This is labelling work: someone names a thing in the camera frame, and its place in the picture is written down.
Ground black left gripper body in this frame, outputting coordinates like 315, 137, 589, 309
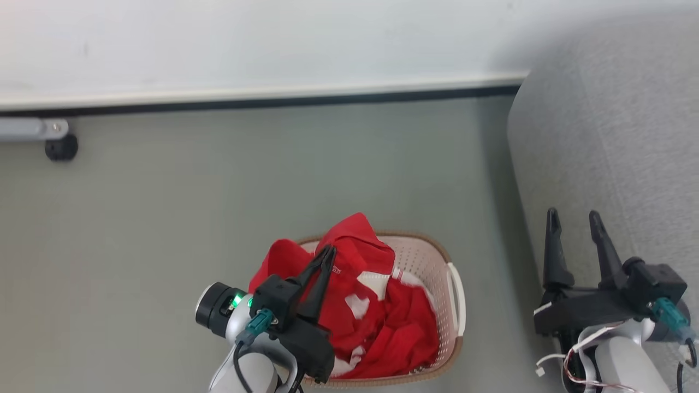
251, 275, 335, 383

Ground grey fabric sofa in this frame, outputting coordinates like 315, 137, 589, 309
506, 11, 699, 393

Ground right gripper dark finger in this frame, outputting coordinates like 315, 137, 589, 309
543, 207, 576, 291
588, 210, 625, 290

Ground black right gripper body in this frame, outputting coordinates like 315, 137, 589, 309
534, 256, 689, 350

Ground black round foot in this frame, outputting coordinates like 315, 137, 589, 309
44, 134, 79, 163

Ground white black wall skirting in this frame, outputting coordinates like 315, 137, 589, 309
0, 70, 530, 118

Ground red white thin wires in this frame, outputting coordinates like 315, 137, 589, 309
535, 321, 641, 393

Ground grey metal bar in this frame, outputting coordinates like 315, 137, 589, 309
0, 117, 69, 144

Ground red white clothing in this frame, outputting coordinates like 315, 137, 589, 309
248, 212, 441, 379

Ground black cable with teal plug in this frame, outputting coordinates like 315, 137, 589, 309
233, 308, 306, 393
652, 297, 699, 393

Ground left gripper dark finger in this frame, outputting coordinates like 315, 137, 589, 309
285, 245, 332, 290
297, 248, 337, 324

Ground beige plastic laundry basket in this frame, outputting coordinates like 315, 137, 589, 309
295, 231, 467, 389

